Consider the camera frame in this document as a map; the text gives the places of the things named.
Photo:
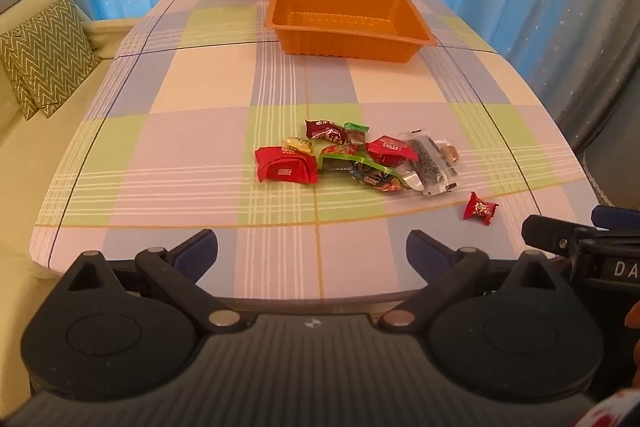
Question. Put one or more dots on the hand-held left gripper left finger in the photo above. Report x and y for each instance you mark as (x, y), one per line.
(197, 254)

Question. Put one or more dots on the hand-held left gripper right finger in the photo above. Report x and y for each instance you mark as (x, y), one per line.
(425, 254)

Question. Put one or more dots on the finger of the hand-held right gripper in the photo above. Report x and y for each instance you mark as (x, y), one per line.
(545, 232)
(617, 217)

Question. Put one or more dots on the small red candy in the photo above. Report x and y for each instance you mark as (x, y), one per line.
(479, 208)

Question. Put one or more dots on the clear black snack packet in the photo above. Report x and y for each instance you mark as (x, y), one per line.
(430, 167)

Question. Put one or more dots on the clear brown candy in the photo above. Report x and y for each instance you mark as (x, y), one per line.
(450, 152)

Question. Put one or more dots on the medium red snack packet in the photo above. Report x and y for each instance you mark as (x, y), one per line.
(392, 149)

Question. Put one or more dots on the large red snack packet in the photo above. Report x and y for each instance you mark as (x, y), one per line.
(285, 167)

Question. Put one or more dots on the green snack packet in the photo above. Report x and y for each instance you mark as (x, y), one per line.
(340, 158)

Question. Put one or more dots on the green-ended brown candy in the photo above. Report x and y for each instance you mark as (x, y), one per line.
(356, 134)

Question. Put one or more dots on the dark red snack packet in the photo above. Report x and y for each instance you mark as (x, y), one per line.
(325, 132)

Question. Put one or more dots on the orange plastic tray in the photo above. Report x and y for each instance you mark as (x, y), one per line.
(345, 19)

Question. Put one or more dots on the person's red patterned clothing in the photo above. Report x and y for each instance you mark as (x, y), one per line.
(615, 414)

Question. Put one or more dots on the light green sofa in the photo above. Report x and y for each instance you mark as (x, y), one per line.
(30, 187)

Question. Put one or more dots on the green zigzag pillow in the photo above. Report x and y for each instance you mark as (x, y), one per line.
(50, 52)
(22, 104)

